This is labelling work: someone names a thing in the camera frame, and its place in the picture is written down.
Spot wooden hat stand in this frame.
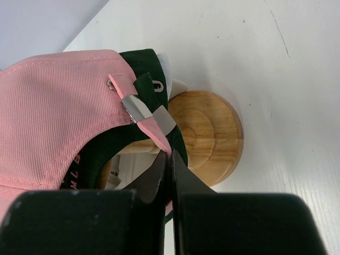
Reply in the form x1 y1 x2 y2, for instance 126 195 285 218
99 89 244 190

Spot pink baseball cap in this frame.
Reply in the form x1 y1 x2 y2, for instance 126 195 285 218
0 49 175 216

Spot dark green baseball cap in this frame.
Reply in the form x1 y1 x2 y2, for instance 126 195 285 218
59 49 188 190

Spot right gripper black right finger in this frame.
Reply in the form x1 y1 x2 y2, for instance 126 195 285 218
171 151 326 254

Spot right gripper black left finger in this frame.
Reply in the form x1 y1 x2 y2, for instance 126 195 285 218
1 152 166 254

